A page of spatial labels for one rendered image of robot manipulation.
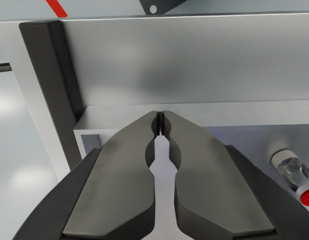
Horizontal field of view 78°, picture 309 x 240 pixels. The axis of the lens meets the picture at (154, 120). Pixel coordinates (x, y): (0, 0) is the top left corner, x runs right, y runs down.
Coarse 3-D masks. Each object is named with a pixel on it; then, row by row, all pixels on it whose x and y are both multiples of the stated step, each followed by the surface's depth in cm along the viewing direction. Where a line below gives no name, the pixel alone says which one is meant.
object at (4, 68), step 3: (0, 63) 93; (3, 63) 93; (6, 63) 93; (9, 63) 93; (0, 66) 92; (3, 66) 92; (6, 66) 93; (9, 66) 93; (0, 69) 92; (3, 69) 93; (6, 69) 93; (9, 69) 94
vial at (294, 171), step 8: (280, 152) 18; (288, 152) 18; (272, 160) 19; (280, 160) 18; (288, 160) 17; (296, 160) 17; (280, 168) 17; (288, 168) 17; (296, 168) 16; (304, 168) 16; (288, 176) 16; (296, 176) 16; (304, 176) 16; (288, 184) 16; (296, 184) 16; (304, 184) 15; (296, 192) 16
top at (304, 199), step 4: (304, 192) 15; (308, 192) 15; (300, 196) 15; (304, 196) 15; (308, 196) 15; (300, 200) 15; (304, 200) 15; (308, 200) 15; (304, 204) 15; (308, 204) 15
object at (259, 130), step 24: (96, 120) 14; (120, 120) 14; (192, 120) 14; (216, 120) 13; (240, 120) 13; (264, 120) 13; (288, 120) 13; (96, 144) 17; (168, 144) 18; (240, 144) 18; (264, 144) 18; (288, 144) 18; (168, 168) 20; (264, 168) 20; (168, 192) 21; (168, 216) 24
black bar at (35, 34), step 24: (24, 24) 11; (48, 24) 11; (48, 48) 12; (48, 72) 12; (72, 72) 14; (48, 96) 13; (72, 96) 14; (72, 120) 14; (72, 144) 16; (72, 168) 17
